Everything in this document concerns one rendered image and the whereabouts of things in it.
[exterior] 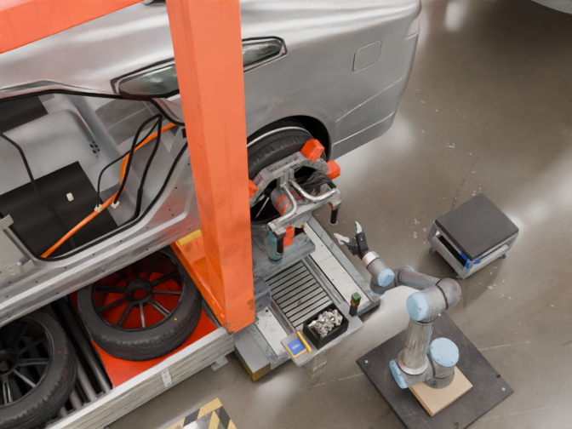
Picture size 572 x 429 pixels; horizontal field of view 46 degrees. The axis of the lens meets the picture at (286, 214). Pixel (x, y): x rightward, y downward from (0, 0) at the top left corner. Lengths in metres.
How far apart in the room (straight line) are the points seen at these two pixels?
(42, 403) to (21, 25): 2.26
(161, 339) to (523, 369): 2.11
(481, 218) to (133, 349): 2.22
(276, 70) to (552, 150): 2.77
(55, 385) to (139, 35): 1.78
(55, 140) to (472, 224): 2.50
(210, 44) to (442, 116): 3.48
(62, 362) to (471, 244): 2.41
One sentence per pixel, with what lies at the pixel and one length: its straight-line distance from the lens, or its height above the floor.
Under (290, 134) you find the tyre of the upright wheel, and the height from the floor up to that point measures 1.16.
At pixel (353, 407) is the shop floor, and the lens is 3.96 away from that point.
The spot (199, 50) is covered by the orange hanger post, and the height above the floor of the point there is 2.42.
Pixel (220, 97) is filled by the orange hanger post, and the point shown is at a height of 2.20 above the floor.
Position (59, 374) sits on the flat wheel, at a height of 0.50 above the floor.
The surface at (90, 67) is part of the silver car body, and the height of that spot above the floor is 1.91.
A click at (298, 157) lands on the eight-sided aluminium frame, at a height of 1.12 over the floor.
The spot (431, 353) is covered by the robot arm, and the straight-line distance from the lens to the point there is 3.46.
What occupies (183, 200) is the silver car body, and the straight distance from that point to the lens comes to 3.38.
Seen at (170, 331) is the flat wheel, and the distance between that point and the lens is 3.60.
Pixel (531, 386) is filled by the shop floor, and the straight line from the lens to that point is 4.24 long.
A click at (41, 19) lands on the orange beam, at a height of 2.67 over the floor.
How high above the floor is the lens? 3.72
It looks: 55 degrees down
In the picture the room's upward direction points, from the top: 2 degrees clockwise
